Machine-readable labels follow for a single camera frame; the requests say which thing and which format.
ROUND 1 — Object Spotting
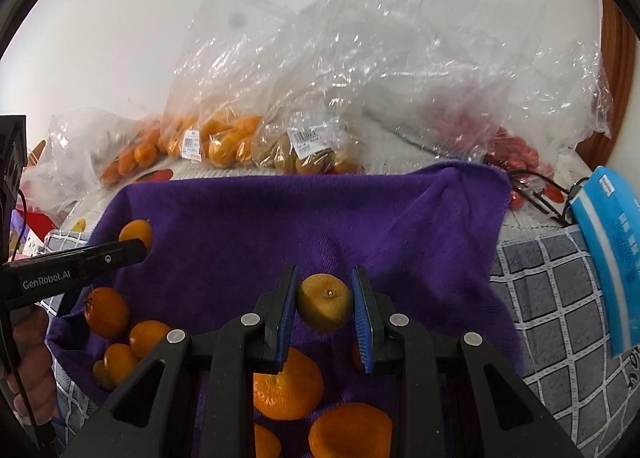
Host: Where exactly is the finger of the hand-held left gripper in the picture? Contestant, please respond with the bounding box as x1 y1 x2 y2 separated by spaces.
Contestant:
56 287 89 317
86 238 149 271

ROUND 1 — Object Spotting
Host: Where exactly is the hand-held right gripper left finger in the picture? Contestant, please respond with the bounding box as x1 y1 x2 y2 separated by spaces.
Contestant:
60 264 300 458

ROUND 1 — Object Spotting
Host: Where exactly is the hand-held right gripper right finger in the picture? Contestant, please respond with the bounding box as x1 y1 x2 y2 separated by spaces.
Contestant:
350 265 583 458

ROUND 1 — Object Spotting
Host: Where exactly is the small mandarin orange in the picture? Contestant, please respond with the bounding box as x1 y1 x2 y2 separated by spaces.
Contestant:
84 287 131 340
129 320 172 359
103 343 140 386
118 219 154 251

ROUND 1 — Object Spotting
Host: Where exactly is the yellow-green citrus fruit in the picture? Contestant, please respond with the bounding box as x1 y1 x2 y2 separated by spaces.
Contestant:
296 274 353 334

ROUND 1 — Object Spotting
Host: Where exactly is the large orange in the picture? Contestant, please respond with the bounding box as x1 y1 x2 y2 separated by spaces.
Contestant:
252 345 325 421

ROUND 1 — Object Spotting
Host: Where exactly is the small yellow-orange citrus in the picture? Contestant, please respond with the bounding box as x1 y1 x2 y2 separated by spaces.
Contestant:
92 360 116 391

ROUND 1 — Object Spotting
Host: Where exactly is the medium orange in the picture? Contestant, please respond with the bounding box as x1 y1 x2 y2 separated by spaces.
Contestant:
308 402 393 458
254 422 282 458

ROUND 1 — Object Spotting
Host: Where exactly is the person's left hand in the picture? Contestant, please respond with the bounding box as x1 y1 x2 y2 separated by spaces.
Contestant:
10 312 58 419

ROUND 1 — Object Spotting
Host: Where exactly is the red paper bag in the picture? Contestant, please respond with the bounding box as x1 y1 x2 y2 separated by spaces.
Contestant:
15 208 58 239

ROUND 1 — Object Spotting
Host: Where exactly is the purple plush item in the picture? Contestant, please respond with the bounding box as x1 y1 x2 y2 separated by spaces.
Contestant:
10 211 28 249

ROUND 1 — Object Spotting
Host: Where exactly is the purple towel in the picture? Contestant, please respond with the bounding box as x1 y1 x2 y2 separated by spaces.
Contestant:
45 161 526 458

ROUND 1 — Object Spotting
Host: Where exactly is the clear bag of small mandarins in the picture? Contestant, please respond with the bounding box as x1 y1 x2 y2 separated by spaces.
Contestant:
97 113 168 186

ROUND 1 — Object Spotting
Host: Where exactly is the whitish plastic bag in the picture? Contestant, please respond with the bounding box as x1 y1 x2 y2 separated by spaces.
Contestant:
20 107 131 214

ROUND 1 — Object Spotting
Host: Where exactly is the brown paper bag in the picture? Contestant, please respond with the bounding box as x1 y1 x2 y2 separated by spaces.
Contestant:
27 138 51 169

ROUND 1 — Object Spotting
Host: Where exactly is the clear bag of oranges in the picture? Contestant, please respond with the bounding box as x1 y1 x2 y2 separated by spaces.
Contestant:
162 0 301 170

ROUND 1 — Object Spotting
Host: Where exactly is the grey checked blanket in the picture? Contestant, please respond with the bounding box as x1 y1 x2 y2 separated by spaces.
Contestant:
42 225 640 458

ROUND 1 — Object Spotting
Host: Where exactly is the clear bag of red tomatoes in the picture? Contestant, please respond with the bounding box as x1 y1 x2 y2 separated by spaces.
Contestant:
350 0 613 211

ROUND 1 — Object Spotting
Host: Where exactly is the blue tissue pack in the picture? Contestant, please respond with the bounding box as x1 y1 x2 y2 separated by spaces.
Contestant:
570 165 640 359

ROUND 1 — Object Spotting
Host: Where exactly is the brown wooden door frame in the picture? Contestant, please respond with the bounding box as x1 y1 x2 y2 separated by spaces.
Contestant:
575 0 640 166

